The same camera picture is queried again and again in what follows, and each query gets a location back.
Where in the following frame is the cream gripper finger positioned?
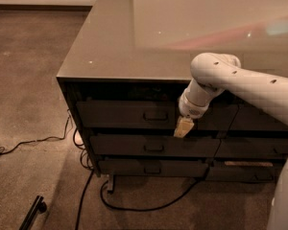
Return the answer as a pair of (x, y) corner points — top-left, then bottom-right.
(174, 116), (194, 138)

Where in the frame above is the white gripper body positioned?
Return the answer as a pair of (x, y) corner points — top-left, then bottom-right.
(179, 91), (208, 119)

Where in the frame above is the grey drawer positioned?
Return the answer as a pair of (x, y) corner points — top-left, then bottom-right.
(230, 103), (288, 131)
(76, 100), (237, 130)
(99, 159), (208, 177)
(90, 134), (219, 157)
(216, 138), (288, 159)
(206, 161), (282, 183)

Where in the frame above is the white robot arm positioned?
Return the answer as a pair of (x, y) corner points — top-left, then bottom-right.
(174, 53), (288, 230)

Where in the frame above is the grey cabinet counter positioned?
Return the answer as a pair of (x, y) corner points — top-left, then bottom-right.
(57, 0), (288, 178)

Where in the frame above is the black metal bar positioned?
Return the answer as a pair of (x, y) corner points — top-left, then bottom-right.
(18, 195), (47, 230)

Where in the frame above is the thick black floor cable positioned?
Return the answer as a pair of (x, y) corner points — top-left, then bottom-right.
(100, 176), (203, 213)

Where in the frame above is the black cable to front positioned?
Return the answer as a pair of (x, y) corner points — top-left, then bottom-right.
(74, 170), (95, 230)

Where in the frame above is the thin black power cable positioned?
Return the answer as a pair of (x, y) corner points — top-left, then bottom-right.
(0, 110), (75, 156)

